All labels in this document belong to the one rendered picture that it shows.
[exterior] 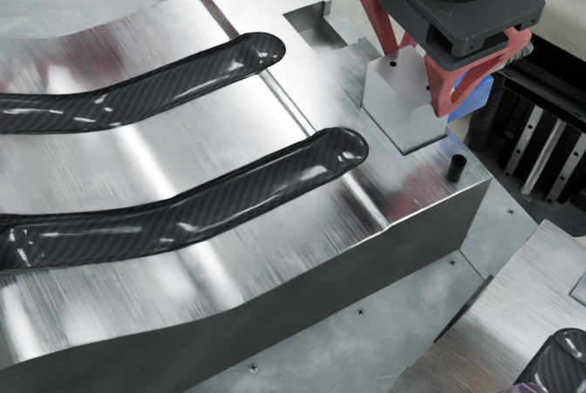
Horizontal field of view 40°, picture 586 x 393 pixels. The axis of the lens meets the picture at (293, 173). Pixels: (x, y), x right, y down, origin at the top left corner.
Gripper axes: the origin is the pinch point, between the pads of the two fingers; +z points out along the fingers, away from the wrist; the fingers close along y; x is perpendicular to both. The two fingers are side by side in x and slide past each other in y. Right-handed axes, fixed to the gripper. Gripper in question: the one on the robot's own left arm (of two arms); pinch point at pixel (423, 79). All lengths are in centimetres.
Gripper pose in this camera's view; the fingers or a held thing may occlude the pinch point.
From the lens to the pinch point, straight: 55.8
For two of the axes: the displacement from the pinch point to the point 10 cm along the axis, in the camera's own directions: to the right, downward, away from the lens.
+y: 5.2, 6.9, -5.0
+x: 8.5, -3.9, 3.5
